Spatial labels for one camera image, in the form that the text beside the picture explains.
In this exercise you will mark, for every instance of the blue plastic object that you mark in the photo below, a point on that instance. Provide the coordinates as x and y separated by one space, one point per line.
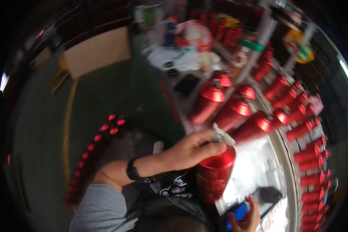
237 215

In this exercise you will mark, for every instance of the black box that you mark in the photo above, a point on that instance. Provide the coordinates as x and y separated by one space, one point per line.
268 195

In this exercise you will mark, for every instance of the grey metal rack post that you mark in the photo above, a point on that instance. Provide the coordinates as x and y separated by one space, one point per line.
256 49

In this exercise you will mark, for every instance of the group of large red canisters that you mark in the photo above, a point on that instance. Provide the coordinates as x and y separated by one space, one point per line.
233 111

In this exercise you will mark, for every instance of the white sheet with red print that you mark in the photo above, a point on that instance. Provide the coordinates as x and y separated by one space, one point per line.
275 219

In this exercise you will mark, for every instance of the silver metal fitting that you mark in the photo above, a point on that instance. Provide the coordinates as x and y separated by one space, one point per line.
222 136

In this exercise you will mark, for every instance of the person's left hand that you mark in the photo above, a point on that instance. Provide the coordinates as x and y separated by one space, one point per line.
188 153

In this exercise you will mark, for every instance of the person's body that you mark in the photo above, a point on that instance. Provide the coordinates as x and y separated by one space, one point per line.
104 211

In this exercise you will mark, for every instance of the green tape strip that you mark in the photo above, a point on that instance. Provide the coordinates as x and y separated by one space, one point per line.
251 45

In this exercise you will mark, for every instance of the heap of bags and cloths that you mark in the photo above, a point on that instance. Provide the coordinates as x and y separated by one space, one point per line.
185 43

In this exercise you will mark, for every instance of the rack of small red cylinders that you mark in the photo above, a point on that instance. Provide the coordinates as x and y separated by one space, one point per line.
310 162

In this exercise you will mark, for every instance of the brown cardboard board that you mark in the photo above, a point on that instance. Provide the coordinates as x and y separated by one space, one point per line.
97 52

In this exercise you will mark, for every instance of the black wrist band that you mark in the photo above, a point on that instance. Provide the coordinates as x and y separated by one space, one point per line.
132 170

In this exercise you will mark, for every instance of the row of red cylinders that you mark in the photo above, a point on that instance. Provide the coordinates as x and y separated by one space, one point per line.
220 29

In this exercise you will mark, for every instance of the line of red-capped floor canisters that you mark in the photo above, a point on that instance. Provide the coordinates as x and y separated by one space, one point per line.
88 150

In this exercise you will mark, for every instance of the red metal canister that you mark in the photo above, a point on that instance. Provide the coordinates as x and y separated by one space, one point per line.
214 177

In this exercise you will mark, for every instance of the yellow object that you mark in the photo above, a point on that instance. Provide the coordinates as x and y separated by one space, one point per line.
300 48

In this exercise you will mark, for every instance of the person's right hand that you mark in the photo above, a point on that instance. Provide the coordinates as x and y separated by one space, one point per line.
249 220

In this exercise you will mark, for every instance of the black flat pad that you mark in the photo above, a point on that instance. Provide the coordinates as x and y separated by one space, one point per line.
187 84

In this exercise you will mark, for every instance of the pink cloth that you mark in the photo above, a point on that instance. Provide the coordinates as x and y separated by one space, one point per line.
316 103

